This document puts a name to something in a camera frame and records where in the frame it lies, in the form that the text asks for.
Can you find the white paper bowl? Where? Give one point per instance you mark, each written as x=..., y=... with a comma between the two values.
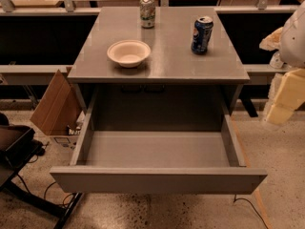
x=128, y=53

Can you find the clear pump bottle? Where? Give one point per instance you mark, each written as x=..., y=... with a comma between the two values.
x=276, y=61

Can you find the green white soda can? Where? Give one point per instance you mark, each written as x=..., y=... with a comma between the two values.
x=147, y=13

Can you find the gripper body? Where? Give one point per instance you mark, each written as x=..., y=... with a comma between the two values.
x=294, y=40

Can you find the blue pepsi can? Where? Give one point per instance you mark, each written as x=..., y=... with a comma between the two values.
x=202, y=31

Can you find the grey top drawer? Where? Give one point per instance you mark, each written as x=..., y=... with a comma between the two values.
x=179, y=140

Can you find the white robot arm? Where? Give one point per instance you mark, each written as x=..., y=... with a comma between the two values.
x=289, y=40

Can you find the grey drawer cabinet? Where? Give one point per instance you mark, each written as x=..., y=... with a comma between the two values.
x=171, y=54

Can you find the open cardboard box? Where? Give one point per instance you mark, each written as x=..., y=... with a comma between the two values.
x=57, y=112

